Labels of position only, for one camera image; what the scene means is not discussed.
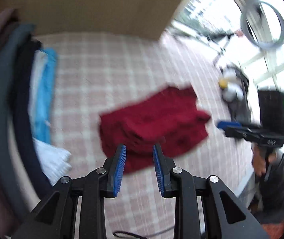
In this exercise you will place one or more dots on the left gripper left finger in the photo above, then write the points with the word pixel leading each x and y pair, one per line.
pixel 55 214

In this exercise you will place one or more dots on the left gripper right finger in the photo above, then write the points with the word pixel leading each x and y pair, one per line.
pixel 224 214

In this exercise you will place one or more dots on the dark red knit garment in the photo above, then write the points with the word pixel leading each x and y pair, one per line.
pixel 170 118

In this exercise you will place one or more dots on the stack of folded clothes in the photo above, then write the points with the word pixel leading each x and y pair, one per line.
pixel 17 48

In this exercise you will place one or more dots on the person's right hand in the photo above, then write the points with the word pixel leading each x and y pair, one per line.
pixel 258 159

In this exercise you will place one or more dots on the white knit garment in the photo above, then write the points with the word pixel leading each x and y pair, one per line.
pixel 54 161

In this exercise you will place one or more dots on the white plush toy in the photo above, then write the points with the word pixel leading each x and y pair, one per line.
pixel 231 85

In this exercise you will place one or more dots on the blue folded cloth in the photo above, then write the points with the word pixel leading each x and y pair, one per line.
pixel 41 92

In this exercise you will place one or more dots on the pink plaid cloth mat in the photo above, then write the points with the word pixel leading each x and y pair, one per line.
pixel 100 72

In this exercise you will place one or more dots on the black tripod stand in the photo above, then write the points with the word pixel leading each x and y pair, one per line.
pixel 218 41

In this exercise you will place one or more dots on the light wooden board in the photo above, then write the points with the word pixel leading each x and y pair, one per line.
pixel 141 18

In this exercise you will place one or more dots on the white ring light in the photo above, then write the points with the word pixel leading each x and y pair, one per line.
pixel 255 27

